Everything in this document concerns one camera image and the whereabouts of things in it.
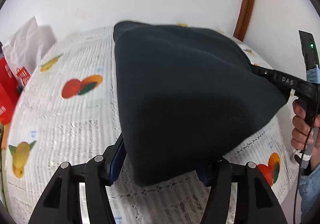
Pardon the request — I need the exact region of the black long-sleeve sweatshirt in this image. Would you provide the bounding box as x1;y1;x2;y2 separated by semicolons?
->
113;21;290;186

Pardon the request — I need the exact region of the person's right hand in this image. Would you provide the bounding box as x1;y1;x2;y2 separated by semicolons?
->
291;100;319;171

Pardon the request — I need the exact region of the fruit-print white tablecloth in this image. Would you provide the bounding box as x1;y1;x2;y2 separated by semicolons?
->
3;26;298;223

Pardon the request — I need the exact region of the red paper shopping bag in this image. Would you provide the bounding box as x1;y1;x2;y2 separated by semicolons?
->
0;44;19;125

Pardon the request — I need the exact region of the white Miniso paper bag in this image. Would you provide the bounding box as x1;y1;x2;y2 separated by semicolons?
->
2;17;56;87

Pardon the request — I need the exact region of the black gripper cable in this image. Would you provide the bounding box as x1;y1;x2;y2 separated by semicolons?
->
292;123;315;224

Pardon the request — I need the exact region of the white cable connector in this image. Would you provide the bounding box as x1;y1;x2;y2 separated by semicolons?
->
294;149;311;169

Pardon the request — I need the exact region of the brown wooden door frame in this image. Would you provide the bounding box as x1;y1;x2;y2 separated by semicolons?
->
233;0;255;41

